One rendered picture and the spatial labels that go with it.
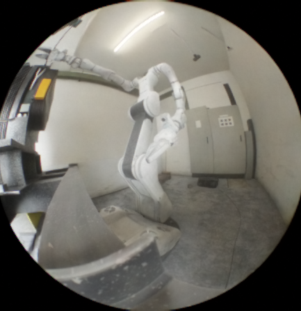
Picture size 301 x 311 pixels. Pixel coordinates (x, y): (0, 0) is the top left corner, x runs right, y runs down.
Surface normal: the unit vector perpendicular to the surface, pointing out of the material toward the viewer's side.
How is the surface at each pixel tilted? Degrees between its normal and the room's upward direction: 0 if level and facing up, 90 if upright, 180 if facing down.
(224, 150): 90
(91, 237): 0
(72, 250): 0
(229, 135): 90
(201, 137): 90
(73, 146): 90
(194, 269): 0
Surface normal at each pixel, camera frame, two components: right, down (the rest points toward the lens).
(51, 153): 0.73, -0.04
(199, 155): -0.68, 0.09
